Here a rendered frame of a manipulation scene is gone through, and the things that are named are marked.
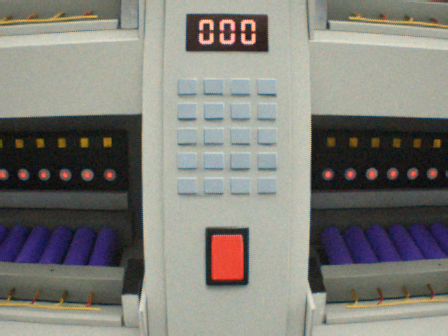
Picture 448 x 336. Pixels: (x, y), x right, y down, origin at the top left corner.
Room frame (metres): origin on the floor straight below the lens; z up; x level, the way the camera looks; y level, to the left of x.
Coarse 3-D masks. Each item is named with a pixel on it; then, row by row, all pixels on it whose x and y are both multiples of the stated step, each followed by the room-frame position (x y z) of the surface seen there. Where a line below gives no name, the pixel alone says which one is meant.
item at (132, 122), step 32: (0, 128) 0.52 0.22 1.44; (32, 128) 0.52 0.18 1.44; (64, 128) 0.52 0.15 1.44; (96, 128) 0.52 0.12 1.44; (128, 128) 0.52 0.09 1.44; (320, 128) 0.53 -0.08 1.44; (352, 128) 0.53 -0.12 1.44; (384, 128) 0.53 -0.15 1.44; (416, 128) 0.53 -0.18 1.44; (128, 160) 0.52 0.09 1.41
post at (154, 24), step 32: (160, 0) 0.32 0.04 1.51; (288, 0) 0.33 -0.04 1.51; (160, 32) 0.32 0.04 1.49; (160, 64) 0.32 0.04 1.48; (160, 96) 0.32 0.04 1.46; (160, 128) 0.32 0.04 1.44; (160, 160) 0.32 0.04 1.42; (160, 192) 0.32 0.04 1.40; (160, 224) 0.32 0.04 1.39; (160, 256) 0.32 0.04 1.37; (160, 288) 0.32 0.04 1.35; (288, 288) 0.33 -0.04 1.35; (160, 320) 0.32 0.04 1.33; (288, 320) 0.33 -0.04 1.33
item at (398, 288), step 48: (336, 144) 0.49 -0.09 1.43; (384, 144) 0.49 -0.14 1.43; (432, 144) 0.49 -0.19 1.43; (336, 192) 0.50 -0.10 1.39; (384, 192) 0.50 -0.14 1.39; (432, 192) 0.50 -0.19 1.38; (336, 240) 0.46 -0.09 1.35; (384, 240) 0.45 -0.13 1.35; (432, 240) 0.45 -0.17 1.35; (336, 288) 0.40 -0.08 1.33; (384, 288) 0.40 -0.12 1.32; (432, 288) 0.40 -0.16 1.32
